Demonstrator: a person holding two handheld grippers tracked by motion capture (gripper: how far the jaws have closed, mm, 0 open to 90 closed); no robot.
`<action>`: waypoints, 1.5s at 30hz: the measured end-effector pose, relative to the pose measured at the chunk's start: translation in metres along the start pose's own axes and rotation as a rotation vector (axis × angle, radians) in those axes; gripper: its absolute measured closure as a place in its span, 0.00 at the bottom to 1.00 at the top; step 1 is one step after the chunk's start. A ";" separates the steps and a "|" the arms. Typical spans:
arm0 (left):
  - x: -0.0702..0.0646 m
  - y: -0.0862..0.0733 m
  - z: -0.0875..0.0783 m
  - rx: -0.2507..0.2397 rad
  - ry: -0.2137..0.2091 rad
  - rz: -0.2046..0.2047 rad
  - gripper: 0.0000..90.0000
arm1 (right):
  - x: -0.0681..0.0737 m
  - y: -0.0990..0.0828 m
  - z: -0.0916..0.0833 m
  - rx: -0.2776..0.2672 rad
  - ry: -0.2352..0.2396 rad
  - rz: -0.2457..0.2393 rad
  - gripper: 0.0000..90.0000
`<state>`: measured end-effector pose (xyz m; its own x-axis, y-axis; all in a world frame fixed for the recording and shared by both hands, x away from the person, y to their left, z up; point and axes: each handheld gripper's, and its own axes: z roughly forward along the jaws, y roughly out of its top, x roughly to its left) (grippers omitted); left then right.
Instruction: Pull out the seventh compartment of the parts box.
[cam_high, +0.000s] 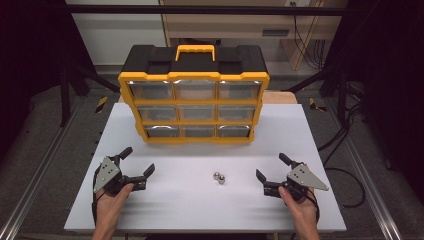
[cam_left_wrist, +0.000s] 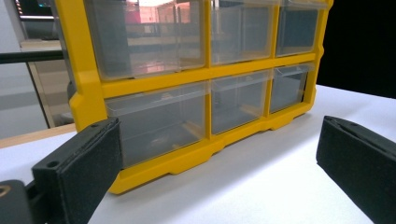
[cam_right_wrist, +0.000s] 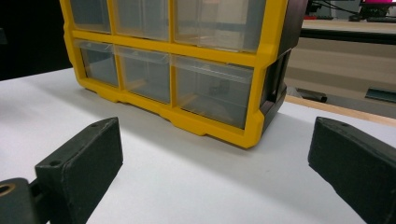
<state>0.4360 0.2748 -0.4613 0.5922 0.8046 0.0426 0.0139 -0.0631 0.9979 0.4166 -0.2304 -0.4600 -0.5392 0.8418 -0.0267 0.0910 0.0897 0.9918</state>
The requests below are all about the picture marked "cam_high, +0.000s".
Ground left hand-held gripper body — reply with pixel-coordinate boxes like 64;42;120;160
93;155;134;197

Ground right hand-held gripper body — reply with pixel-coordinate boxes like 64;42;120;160
283;161;330;202

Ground black looped floor cable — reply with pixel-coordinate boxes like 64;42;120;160
324;166;367;209

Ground yellow black tape marker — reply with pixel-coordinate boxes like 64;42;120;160
95;96;109;114
308;97;328;113

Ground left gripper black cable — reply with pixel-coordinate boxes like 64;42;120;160
91;166;101;228

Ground black metal stand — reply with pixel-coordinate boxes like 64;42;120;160
58;61;122;128
285;63;354;128

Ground yellow black organizer cabinet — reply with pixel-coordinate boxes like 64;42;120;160
117;44;270;145

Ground black curtain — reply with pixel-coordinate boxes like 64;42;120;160
324;0;424;201
0;0;96;164

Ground bundle of black hanging cables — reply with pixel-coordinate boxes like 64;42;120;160
291;2;327;71

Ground black floor cables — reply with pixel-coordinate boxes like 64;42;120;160
316;101;365;168

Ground grid of clear drawers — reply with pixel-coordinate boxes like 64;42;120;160
128;79;262;138

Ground aluminium floor rail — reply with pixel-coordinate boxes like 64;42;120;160
324;98;404;240
0;98;86;240

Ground light wooden board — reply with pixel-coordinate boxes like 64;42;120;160
118;91;298;105

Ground black horizontal bar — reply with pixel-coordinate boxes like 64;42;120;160
64;3;348;17

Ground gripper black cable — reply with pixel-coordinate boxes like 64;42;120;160
91;166;101;228
304;189;321;224

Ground person's right hand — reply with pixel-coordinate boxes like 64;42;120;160
278;186;320;230

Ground clear plastic drawer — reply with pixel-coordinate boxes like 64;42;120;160
145;125;181;138

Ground grey rectangular desk plate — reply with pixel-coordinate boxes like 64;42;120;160
261;29;291;38

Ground person's left hand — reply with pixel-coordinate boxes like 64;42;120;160
94;182;135;230

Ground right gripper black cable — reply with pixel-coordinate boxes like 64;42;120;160
304;189;321;224

